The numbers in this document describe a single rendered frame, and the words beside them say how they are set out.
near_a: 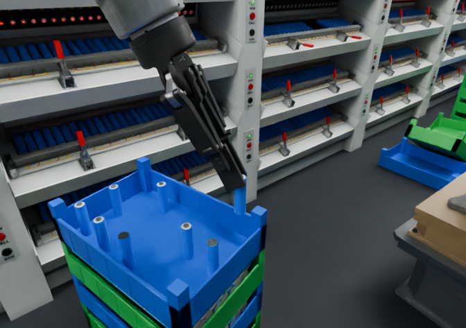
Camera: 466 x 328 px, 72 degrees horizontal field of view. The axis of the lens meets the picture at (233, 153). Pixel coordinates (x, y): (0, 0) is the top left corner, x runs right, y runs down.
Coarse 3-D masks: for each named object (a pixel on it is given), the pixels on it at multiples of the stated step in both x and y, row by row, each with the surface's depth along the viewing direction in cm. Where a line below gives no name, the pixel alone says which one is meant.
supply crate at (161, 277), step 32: (96, 192) 59; (128, 192) 66; (192, 192) 61; (64, 224) 52; (128, 224) 59; (160, 224) 59; (192, 224) 59; (224, 224) 59; (256, 224) 51; (96, 256) 48; (160, 256) 52; (224, 256) 52; (256, 256) 52; (128, 288) 45; (160, 288) 47; (192, 288) 47; (224, 288) 46; (160, 320) 43; (192, 320) 41
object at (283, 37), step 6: (318, 30) 116; (324, 30) 117; (330, 30) 119; (336, 30) 120; (342, 30) 123; (348, 30) 125; (354, 30) 128; (264, 36) 102; (270, 36) 103; (276, 36) 104; (282, 36) 105; (288, 36) 106; (294, 36) 108; (300, 36) 110; (306, 36) 112; (312, 36) 114; (318, 36) 115; (330, 36) 118; (270, 42) 103; (276, 42) 104
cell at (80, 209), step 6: (78, 204) 54; (84, 204) 54; (78, 210) 54; (84, 210) 54; (78, 216) 54; (84, 216) 55; (78, 222) 55; (84, 222) 55; (84, 228) 56; (90, 228) 56; (84, 234) 56; (90, 234) 57
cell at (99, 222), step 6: (102, 216) 51; (96, 222) 50; (102, 222) 50; (96, 228) 50; (102, 228) 51; (96, 234) 51; (102, 234) 51; (108, 234) 52; (102, 240) 52; (108, 240) 52; (102, 246) 52; (108, 246) 53
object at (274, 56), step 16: (272, 16) 115; (352, 16) 133; (368, 32) 130; (272, 48) 102; (288, 48) 105; (304, 48) 108; (320, 48) 112; (336, 48) 118; (352, 48) 125; (272, 64) 102
